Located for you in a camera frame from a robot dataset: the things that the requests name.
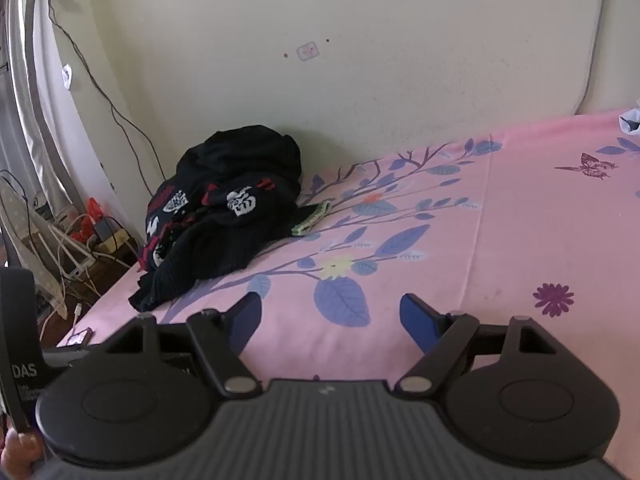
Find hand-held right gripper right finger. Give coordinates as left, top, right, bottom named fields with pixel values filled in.
left=395, top=294, right=551, bottom=393

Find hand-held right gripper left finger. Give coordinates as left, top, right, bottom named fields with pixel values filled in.
left=102, top=291, right=263, bottom=401

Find black red white patterned sweater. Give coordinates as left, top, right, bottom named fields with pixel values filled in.
left=141, top=176, right=277, bottom=272

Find person's left hand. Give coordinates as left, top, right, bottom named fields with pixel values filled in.
left=0, top=429, right=45, bottom=480

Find green trimmed knit cloth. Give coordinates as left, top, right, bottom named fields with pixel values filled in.
left=291, top=201, right=334, bottom=237

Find pink floral bedsheet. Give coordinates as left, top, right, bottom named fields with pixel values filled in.
left=56, top=107, right=640, bottom=480

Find yellowed power strip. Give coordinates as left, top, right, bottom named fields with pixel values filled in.
left=92, top=227, right=132, bottom=255

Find red plastic object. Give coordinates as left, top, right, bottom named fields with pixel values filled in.
left=70, top=196, right=107, bottom=242

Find plain black sweater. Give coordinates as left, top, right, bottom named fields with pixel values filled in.
left=127, top=124, right=305, bottom=313

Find grey white curtain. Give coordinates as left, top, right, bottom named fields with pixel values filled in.
left=0, top=0, right=103, bottom=226

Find white crumpled cloth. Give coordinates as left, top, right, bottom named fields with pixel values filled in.
left=618, top=106, right=640, bottom=137

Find tangled white cables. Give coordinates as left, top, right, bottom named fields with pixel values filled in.
left=37, top=212, right=143, bottom=341

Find thin black wall cable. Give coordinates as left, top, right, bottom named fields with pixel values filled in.
left=47, top=0, right=168, bottom=198

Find grey lamp cable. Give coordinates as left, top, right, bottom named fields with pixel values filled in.
left=572, top=0, right=612, bottom=116

